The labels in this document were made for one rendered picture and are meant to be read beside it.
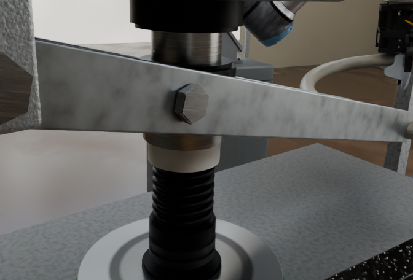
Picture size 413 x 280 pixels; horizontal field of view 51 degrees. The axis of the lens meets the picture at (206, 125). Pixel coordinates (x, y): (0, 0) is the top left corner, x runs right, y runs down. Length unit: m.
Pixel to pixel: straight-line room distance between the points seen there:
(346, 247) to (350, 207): 0.12
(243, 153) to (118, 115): 1.51
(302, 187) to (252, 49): 5.96
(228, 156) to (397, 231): 1.16
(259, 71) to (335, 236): 1.18
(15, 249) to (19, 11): 0.41
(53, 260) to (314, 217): 0.35
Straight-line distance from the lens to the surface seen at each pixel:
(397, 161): 2.41
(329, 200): 0.71
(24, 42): 0.22
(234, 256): 0.50
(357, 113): 0.57
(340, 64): 1.10
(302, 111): 0.46
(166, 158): 0.39
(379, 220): 0.68
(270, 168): 0.80
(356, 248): 0.60
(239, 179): 0.75
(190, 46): 0.37
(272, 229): 0.61
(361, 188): 0.77
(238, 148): 1.76
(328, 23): 7.59
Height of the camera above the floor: 1.12
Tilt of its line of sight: 17 degrees down
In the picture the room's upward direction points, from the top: 2 degrees clockwise
